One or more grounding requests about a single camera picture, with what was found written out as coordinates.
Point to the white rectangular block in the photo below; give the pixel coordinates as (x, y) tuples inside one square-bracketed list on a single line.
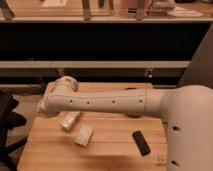
[(84, 135)]

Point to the grey horizontal window rail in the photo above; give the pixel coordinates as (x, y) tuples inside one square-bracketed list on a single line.
[(92, 64)]

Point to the black chair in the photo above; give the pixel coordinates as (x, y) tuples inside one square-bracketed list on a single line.
[(9, 120)]

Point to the black rectangular remote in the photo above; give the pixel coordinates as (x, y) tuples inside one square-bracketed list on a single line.
[(141, 143)]

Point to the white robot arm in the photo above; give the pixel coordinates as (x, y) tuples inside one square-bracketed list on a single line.
[(188, 111)]

